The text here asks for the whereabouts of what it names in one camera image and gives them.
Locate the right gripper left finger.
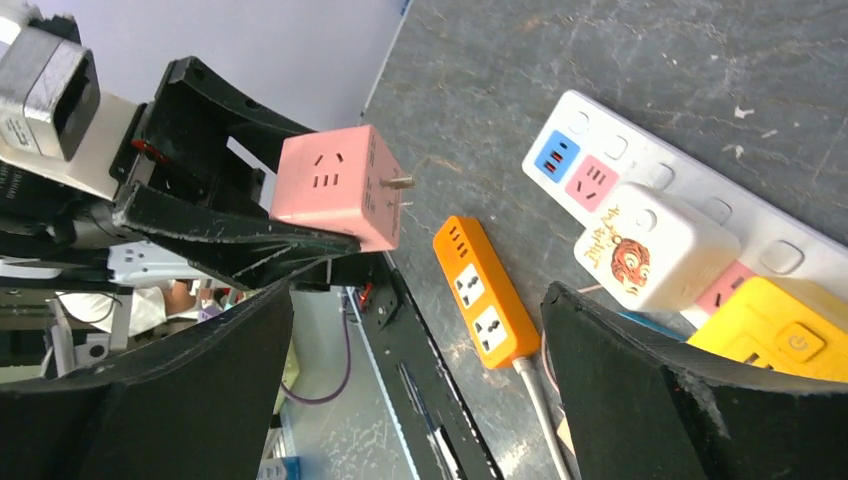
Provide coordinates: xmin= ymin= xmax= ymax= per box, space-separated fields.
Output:
xmin=1 ymin=282 xmax=294 ymax=479

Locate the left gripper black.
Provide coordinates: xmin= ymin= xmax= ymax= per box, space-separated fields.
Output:
xmin=1 ymin=56 xmax=360 ymax=290

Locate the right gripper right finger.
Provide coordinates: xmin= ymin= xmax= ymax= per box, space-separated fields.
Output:
xmin=541 ymin=282 xmax=847 ymax=479

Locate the large pink cube adapter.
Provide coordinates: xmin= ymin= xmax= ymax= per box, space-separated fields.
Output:
xmin=269 ymin=125 xmax=407 ymax=252

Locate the white cube socket adapter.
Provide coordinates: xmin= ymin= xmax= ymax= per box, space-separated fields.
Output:
xmin=573 ymin=182 xmax=742 ymax=312

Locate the yellow cube socket adapter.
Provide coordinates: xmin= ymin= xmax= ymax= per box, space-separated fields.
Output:
xmin=688 ymin=276 xmax=847 ymax=383

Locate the white multicolour power strip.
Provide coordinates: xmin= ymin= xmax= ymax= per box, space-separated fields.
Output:
xmin=521 ymin=90 xmax=847 ymax=328

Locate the blue socket adapter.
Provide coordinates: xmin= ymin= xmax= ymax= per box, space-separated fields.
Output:
xmin=619 ymin=311 xmax=687 ymax=342

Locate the orange power strip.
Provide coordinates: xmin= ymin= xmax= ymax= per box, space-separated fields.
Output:
xmin=432 ymin=216 xmax=541 ymax=370

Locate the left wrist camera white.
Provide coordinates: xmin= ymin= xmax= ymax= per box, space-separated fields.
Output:
xmin=0 ymin=0 xmax=144 ymax=200

